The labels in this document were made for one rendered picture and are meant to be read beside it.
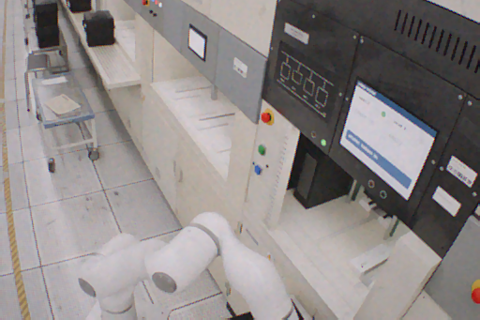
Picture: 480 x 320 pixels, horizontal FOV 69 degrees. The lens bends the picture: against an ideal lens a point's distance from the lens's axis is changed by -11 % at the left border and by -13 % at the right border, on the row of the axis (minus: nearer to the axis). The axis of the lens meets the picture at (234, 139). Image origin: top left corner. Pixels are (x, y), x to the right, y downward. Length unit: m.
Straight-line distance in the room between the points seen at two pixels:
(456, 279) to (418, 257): 0.11
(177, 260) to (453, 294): 0.69
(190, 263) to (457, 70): 0.71
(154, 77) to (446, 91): 2.22
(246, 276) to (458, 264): 0.53
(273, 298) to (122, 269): 0.42
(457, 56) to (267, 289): 0.64
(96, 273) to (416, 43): 1.01
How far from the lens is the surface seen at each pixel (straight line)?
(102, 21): 3.59
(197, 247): 0.85
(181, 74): 2.90
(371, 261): 1.69
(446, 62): 0.95
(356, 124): 1.15
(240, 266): 0.80
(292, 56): 1.33
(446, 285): 1.09
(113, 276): 1.10
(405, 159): 1.05
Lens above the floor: 2.08
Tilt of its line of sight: 33 degrees down
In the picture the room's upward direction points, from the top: 7 degrees clockwise
